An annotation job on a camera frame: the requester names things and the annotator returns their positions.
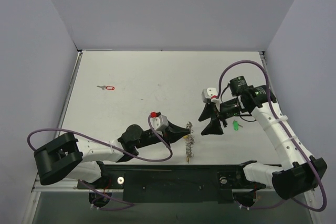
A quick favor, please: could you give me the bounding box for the silver metal keyring disc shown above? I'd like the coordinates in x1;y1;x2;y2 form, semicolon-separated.
183;122;195;159

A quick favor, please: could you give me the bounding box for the key with red tag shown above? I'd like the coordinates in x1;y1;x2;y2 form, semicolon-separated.
97;86;115;91

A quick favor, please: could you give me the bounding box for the aluminium frame rail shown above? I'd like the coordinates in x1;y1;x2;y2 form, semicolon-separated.
31;178;85;193

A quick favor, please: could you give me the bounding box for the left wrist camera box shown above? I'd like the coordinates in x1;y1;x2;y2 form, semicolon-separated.
149;112;169;132

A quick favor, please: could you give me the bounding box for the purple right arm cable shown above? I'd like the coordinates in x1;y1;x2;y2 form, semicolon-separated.
219;60;328;212

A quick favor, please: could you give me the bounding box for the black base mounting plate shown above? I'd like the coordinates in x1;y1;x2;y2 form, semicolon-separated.
89;164;266;204

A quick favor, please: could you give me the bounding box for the key with green tag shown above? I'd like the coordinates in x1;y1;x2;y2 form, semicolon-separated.
233;120;243;131

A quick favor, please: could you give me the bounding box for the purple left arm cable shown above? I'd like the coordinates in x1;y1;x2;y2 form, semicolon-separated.
27;115;173;211

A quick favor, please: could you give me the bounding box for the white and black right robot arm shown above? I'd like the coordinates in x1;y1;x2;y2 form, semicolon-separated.
198;76;327;199

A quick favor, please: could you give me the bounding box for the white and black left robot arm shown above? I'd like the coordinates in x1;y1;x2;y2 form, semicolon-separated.
34;115;191;188

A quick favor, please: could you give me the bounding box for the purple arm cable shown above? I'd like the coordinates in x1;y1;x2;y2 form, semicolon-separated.
27;115;173;211
219;60;328;212

